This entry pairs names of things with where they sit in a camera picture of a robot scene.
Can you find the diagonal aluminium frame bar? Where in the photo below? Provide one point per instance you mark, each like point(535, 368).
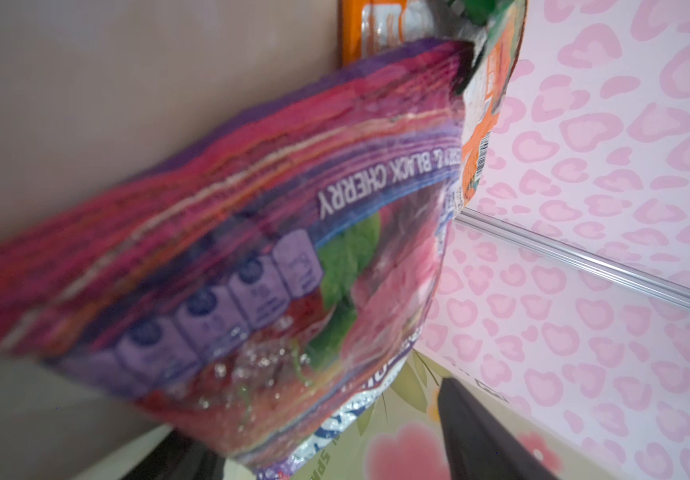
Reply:
point(578, 258)

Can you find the orange candy bag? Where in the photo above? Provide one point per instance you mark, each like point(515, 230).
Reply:
point(495, 28)

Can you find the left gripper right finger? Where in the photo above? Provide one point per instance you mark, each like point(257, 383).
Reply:
point(477, 445)

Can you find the purple Fox's candy bag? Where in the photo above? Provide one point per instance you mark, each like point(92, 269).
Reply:
point(260, 290)

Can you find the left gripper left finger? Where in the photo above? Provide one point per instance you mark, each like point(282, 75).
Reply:
point(179, 457)

